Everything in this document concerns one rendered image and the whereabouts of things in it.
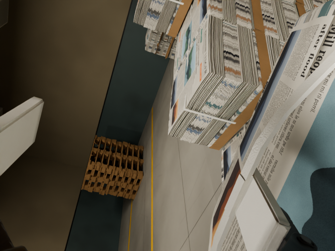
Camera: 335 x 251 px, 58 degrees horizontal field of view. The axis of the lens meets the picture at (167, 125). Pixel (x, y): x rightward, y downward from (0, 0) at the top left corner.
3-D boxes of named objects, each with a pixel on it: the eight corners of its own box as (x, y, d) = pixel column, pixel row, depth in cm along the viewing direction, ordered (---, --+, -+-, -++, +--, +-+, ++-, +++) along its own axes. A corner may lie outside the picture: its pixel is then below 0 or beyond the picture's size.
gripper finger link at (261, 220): (278, 221, 14) (292, 226, 14) (246, 161, 21) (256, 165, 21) (251, 270, 15) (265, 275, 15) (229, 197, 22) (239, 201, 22)
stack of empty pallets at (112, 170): (135, 169, 853) (88, 159, 824) (144, 145, 813) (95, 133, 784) (133, 201, 745) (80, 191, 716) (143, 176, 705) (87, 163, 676)
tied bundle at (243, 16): (218, 96, 139) (171, 82, 134) (218, 53, 156) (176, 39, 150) (266, 34, 109) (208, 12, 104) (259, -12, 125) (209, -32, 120)
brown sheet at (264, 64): (218, 151, 121) (209, 148, 120) (217, 97, 138) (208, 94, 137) (275, 92, 92) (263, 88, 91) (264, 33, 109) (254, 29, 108)
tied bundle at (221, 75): (220, 152, 122) (166, 138, 117) (218, 97, 139) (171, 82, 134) (277, 93, 92) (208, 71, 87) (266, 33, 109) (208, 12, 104)
